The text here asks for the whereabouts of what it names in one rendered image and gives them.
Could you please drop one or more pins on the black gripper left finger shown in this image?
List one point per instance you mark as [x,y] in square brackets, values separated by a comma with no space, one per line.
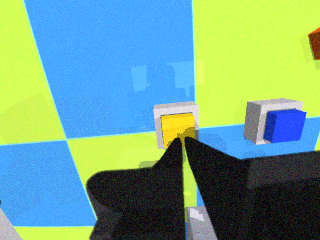
[160,186]

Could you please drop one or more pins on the yellow button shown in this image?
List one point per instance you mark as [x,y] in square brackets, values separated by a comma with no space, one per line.
[172,120]

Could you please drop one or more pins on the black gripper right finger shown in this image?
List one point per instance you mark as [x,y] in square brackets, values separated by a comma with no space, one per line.
[228,185]

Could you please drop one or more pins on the orange block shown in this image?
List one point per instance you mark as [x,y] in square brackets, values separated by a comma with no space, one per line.
[315,42]

